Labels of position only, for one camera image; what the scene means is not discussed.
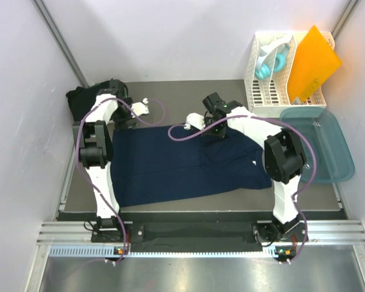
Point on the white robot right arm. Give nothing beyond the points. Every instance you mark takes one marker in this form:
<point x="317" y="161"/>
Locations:
<point x="283" y="154"/>

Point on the left aluminium corner post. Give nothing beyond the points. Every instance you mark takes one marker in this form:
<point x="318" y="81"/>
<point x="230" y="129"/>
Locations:
<point x="49" y="21"/>

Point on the orange plastic folder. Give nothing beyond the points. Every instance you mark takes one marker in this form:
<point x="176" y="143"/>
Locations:
<point x="315" y="61"/>

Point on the white slotted file organizer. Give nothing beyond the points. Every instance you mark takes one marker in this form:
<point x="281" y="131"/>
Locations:
<point x="269" y="97"/>

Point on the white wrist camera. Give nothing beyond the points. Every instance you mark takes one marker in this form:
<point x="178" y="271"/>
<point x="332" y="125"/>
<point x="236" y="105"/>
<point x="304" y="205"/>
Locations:
<point x="194" y="121"/>
<point x="140" y="108"/>

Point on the navy blue t shirt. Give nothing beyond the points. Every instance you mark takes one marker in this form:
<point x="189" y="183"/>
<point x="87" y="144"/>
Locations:
<point x="148" y="167"/>

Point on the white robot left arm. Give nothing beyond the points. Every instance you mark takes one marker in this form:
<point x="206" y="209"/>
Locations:
<point x="92" y="110"/>

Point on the aluminium corner post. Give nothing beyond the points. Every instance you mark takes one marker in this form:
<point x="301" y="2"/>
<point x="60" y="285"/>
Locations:
<point x="49" y="21"/>
<point x="344" y="17"/>

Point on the aluminium frame rail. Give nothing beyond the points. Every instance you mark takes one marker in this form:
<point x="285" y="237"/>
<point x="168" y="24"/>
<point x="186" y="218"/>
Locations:
<point x="331" y="257"/>

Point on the translucent teal plastic bin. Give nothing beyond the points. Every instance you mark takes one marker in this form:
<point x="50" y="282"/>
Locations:
<point x="334" y="163"/>

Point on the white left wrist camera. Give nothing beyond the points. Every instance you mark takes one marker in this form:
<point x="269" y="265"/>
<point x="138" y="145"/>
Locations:
<point x="140" y="108"/>

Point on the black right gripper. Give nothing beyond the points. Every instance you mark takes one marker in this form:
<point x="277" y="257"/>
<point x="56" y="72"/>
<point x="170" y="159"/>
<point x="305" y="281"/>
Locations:
<point x="220" y="135"/>

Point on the teal headphones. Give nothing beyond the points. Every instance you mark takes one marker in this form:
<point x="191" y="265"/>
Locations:
<point x="272" y="57"/>

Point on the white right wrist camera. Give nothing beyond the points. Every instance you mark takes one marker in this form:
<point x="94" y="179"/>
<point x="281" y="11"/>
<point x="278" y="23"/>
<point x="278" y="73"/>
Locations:
<point x="194" y="121"/>

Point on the right aluminium corner post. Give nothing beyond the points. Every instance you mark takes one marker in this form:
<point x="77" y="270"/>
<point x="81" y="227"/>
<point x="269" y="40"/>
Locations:
<point x="344" y="17"/>

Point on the folded black t shirt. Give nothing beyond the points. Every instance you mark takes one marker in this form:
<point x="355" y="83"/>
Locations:
<point x="81" y="100"/>

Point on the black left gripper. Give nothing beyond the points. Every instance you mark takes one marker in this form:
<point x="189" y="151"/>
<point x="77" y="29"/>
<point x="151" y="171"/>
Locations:
<point x="120" y="123"/>

